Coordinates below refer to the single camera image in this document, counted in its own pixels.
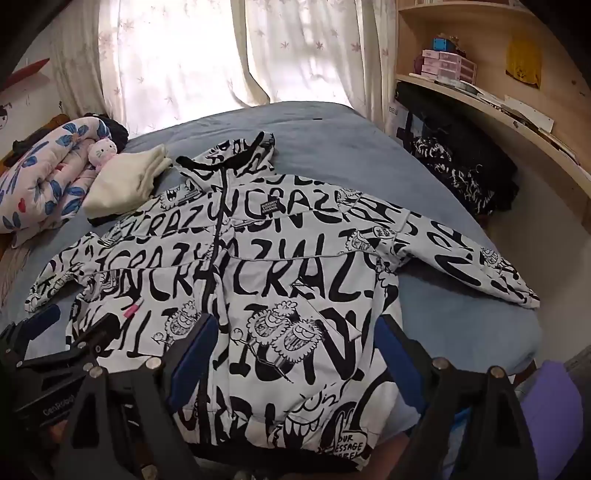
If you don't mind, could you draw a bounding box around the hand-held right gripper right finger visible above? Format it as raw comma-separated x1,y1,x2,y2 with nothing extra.
375,316,541,480

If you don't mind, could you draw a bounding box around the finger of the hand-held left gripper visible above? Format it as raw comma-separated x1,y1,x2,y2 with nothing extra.
0,304,62,358
14,315,122,374

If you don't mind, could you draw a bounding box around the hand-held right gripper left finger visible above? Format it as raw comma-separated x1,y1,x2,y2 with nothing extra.
60,315,219,480

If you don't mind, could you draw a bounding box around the white black printed jacket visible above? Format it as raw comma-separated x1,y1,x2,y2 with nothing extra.
25,131,541,472

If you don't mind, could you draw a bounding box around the black clothes pile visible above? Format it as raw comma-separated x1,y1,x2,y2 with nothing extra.
397,83,520,213

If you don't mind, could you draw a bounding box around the pink blue floral quilt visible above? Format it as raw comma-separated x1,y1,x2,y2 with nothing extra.
0,115,114,247

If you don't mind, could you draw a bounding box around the cream folded cloth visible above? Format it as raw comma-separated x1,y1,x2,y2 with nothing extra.
83,144,169,220

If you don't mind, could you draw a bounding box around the purple cloth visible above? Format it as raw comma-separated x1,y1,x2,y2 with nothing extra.
522,360,583,462

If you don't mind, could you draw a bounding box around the pink plush toy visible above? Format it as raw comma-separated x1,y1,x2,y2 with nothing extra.
88,137,116,169

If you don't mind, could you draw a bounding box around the black knitted cloth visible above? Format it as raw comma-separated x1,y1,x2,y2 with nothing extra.
83,113,130,153

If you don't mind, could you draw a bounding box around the black white patterned garment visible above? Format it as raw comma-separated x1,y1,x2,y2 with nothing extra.
411,136,499,217

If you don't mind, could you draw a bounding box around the blue-grey bed sheet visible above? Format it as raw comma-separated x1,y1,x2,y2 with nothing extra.
0,100,543,398

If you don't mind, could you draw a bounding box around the white printed box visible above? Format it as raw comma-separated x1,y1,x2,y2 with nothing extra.
388,92,428,148

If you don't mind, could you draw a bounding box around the wooden shelf unit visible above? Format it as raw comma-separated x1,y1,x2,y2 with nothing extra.
394,0,591,232

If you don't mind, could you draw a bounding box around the white floral sheer curtain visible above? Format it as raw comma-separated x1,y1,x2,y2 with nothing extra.
245,0,398,134
48,0,252,139

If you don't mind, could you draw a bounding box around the pile of papers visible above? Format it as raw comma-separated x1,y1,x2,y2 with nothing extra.
434,78,580,162

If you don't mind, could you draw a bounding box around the pink drawer organizer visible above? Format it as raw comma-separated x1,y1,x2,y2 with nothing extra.
420,48,478,86

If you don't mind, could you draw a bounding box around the yellow cloth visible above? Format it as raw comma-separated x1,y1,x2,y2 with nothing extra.
505,39,543,88

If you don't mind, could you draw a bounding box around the red wall sticker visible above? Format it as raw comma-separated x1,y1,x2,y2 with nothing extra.
0,58,49,90

